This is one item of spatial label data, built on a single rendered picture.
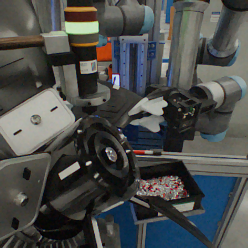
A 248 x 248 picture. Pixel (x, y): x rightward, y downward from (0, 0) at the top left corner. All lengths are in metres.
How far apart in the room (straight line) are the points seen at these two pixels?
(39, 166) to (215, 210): 0.99
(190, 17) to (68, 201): 0.53
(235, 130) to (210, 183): 1.74
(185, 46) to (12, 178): 0.53
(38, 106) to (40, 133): 0.04
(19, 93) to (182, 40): 0.45
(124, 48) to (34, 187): 0.90
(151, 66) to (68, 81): 0.90
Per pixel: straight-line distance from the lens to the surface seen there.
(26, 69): 0.33
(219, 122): 0.65
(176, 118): 0.48
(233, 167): 0.93
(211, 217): 1.18
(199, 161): 0.87
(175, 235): 1.28
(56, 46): 0.29
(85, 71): 0.31
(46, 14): 0.92
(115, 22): 0.58
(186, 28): 0.62
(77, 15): 0.29
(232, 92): 0.61
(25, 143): 0.30
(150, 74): 1.20
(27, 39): 0.29
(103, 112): 0.44
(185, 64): 0.62
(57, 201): 0.26
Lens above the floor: 1.39
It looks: 31 degrees down
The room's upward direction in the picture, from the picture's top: straight up
